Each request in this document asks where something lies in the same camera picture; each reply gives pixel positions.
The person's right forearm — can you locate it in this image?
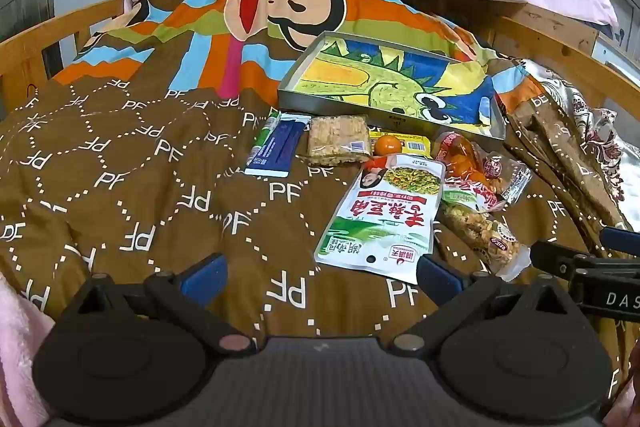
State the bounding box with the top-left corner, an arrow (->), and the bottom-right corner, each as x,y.
620,342 -> 640,427

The yellow snack packet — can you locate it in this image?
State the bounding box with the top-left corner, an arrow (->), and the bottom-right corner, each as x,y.
369,131 -> 432,158

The green candy tube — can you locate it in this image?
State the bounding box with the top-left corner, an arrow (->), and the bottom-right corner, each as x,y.
250,109 -> 282,158

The clear nut brittle packet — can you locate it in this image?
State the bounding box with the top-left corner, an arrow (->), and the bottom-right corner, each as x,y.
439,202 -> 532,283

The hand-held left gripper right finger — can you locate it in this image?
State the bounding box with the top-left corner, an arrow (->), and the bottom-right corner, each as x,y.
389,253 -> 598,355

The wooden bed frame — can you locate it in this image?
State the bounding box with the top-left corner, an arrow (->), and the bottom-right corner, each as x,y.
0,0 -> 640,168

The green white snack packet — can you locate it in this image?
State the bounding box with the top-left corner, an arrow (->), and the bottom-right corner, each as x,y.
314,153 -> 447,285

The pink fuzzy blanket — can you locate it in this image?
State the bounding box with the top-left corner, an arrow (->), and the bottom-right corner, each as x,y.
0,277 -> 57,427

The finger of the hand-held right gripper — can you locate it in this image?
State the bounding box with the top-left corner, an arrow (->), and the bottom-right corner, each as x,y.
529,240 -> 588,282
599,227 -> 640,258

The small tangerine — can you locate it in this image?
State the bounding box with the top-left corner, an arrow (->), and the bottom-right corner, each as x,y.
374,134 -> 401,156

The small clear red label packet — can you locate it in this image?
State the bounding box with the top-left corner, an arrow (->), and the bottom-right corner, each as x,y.
475,152 -> 534,208

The dark window frame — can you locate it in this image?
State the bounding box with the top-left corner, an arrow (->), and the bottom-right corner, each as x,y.
0,0 -> 55,80

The blue snack packet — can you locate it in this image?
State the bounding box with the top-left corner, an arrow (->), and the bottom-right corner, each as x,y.
245,112 -> 307,178

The clear packet of orange snacks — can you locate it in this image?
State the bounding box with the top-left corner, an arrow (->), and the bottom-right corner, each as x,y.
432,131 -> 493,192

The red white snack packet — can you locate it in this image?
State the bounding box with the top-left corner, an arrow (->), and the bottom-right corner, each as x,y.
442,177 -> 498,214

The metal tray with dinosaur drawing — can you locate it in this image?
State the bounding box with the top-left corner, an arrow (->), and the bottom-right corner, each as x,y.
277,31 -> 507,142

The floral cloth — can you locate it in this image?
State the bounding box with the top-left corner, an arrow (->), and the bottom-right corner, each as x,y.
520,59 -> 640,230

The brown printed blanket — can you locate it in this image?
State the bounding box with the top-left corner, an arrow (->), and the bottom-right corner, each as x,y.
0,0 -> 632,427

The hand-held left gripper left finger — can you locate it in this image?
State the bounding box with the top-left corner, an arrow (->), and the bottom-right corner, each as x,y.
52,253 -> 253,355

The grain crisp bar packet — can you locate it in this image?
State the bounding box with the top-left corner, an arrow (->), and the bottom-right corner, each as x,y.
300,116 -> 373,166

